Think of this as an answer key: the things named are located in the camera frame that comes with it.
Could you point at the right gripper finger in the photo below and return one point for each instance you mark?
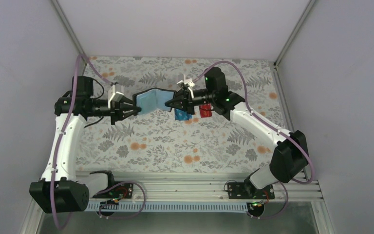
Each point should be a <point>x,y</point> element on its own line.
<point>175,104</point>
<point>179,95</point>

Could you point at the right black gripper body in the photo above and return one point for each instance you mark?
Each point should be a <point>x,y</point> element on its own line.
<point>188,101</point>

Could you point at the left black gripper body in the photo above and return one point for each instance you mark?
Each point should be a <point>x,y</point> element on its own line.
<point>114,111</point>

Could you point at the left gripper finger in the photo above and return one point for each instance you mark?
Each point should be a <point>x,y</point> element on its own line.
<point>129,115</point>
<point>128,105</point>

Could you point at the blue credit card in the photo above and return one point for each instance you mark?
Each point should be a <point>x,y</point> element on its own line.
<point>182,115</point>

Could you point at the black leather card holder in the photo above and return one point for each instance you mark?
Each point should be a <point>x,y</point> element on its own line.
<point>153,99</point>

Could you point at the red credit card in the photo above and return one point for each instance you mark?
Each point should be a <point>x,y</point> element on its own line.
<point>205,110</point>

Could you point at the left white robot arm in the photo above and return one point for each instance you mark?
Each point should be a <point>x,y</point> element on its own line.
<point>58,190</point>

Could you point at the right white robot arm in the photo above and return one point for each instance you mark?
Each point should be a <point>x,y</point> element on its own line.
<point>290,153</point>

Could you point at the floral table mat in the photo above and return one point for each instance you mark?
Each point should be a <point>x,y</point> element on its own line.
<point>157,142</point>

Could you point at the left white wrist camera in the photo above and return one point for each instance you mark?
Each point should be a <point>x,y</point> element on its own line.
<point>115,94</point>

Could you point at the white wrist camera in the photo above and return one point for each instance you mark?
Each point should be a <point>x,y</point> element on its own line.
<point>115,94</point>
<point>186,84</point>

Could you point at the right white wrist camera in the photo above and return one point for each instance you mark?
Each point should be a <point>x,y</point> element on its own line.
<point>186,84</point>

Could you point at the aluminium rail frame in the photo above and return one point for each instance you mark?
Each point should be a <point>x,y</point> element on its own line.
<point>209,187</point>

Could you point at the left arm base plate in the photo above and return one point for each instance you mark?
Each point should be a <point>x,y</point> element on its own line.
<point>120,192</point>

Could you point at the white slotted cable duct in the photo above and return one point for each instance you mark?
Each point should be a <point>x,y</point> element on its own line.
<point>184,207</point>

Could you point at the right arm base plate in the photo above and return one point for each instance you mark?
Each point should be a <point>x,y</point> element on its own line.
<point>240,191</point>

